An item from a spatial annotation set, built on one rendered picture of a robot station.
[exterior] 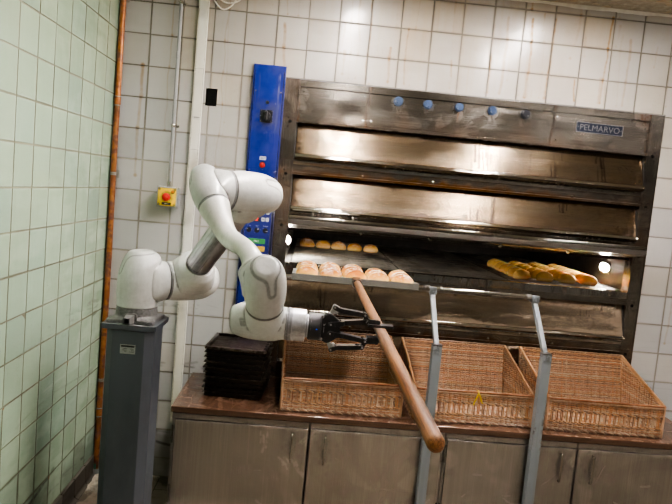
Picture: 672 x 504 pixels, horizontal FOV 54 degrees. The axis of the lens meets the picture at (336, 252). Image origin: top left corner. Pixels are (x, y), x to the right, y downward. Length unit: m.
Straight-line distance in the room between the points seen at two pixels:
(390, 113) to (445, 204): 0.54
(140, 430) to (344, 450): 0.90
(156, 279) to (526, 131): 1.99
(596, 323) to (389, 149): 1.42
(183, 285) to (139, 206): 0.92
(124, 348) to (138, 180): 1.10
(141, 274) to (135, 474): 0.77
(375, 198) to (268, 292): 1.79
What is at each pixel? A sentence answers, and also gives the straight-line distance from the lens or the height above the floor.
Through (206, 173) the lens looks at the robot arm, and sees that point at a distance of 2.15.
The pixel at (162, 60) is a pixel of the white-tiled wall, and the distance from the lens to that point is 3.46.
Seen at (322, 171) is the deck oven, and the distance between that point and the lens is 3.34.
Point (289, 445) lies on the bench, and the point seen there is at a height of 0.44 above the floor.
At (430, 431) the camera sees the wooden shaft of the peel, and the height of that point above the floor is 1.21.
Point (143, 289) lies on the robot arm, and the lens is 2.58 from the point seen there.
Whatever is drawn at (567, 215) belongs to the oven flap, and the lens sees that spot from 3.60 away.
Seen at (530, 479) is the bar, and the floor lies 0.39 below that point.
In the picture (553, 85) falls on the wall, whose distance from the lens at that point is 3.59.
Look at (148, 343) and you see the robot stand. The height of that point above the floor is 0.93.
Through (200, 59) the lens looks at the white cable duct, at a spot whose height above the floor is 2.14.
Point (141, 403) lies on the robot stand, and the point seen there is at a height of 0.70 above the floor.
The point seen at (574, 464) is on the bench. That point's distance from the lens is 3.27.
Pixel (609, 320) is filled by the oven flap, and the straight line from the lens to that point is 3.75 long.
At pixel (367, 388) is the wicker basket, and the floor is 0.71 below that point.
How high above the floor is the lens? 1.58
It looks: 5 degrees down
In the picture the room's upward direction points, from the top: 5 degrees clockwise
